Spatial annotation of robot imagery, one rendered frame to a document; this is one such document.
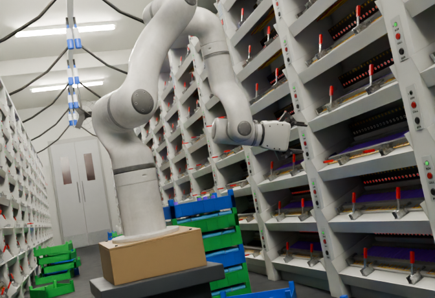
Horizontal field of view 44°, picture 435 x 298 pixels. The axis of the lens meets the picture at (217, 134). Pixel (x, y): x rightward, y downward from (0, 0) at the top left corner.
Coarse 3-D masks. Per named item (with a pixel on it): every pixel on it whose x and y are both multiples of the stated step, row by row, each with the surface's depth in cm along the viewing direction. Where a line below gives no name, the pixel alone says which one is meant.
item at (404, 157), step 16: (384, 128) 187; (336, 144) 208; (320, 160) 205; (352, 160) 185; (368, 160) 169; (384, 160) 161; (400, 160) 154; (320, 176) 204; (336, 176) 193; (352, 176) 183
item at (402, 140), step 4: (392, 140) 164; (396, 140) 161; (400, 140) 159; (404, 140) 157; (376, 144) 173; (380, 144) 169; (392, 144) 164; (396, 144) 162; (400, 144) 158; (360, 148) 183; (364, 148) 178; (368, 148) 176; (372, 148) 174; (376, 148) 172; (348, 152) 189; (352, 152) 186; (356, 152) 184; (360, 152) 182; (372, 152) 172; (332, 156) 202; (336, 156) 197; (352, 156) 185
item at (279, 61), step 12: (348, 0) 203; (360, 0) 196; (336, 12) 213; (348, 12) 205; (264, 24) 284; (384, 36) 185; (372, 48) 193; (384, 48) 186; (276, 60) 275; (348, 60) 209; (360, 60) 201; (288, 96) 267; (384, 108) 191; (288, 120) 271
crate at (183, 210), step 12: (216, 192) 250; (228, 192) 234; (168, 204) 222; (180, 204) 223; (192, 204) 225; (204, 204) 227; (216, 204) 229; (228, 204) 232; (168, 216) 224; (180, 216) 222
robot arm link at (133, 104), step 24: (168, 0) 160; (192, 0) 162; (168, 24) 161; (144, 48) 157; (168, 48) 162; (144, 72) 151; (120, 96) 144; (144, 96) 145; (120, 120) 146; (144, 120) 146
